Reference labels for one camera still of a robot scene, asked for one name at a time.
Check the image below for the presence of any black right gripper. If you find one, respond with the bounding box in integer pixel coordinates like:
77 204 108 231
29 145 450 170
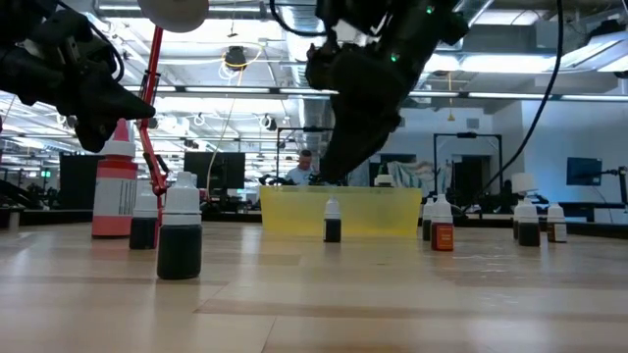
303 28 429 185

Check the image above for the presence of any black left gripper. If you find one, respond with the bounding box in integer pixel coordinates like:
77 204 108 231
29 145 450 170
0 12 157 154

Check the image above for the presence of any large pink cap bottle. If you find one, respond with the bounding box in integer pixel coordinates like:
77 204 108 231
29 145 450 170
91 118 140 239

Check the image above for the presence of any small black dropper bottle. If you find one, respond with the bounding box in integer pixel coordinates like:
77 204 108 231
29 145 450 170
323 196 342 244

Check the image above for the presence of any small teal dropper bottle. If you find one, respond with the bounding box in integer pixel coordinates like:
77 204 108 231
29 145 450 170
422 197 435 242
514 197 542 248

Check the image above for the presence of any small red dropper bottle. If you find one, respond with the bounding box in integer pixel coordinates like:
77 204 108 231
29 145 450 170
129 188 160 251

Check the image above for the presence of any small orange label dropper bottle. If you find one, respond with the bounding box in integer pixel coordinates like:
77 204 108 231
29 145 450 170
430 193 455 253

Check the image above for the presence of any small green dropper bottle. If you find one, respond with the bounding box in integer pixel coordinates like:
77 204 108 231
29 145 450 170
156 171 204 281

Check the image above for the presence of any small dark dropper bottle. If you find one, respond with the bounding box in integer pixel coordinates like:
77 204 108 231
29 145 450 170
546 202 568 244

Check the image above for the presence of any pale green cloth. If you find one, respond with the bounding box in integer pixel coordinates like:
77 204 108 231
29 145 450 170
387 161 433 197

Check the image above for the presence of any person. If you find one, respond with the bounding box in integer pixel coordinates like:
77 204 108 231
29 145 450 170
286 149 316 186

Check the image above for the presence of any black panel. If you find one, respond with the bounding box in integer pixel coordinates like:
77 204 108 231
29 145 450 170
59 152 103 211

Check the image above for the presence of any yellow plastic tray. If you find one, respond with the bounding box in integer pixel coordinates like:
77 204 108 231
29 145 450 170
258 184 424 240

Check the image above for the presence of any black monitor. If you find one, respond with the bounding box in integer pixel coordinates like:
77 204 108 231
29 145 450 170
183 151 246 191

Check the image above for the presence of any red desk lamp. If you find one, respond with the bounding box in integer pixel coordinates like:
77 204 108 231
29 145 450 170
135 0 211 213

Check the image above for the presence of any white lampshade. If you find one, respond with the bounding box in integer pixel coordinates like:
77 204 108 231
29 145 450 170
510 172 540 196

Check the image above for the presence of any blue screen monitor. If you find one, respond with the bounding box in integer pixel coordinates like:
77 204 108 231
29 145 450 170
565 156 604 187

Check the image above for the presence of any black gantry frame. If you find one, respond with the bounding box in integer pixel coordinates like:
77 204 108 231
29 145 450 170
433 131 504 207
276 126 338 180

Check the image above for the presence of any black overhead camera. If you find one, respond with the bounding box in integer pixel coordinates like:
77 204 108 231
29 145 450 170
224 45 249 71

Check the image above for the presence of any black cable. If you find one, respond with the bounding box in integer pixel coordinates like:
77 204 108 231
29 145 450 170
468 0 565 210

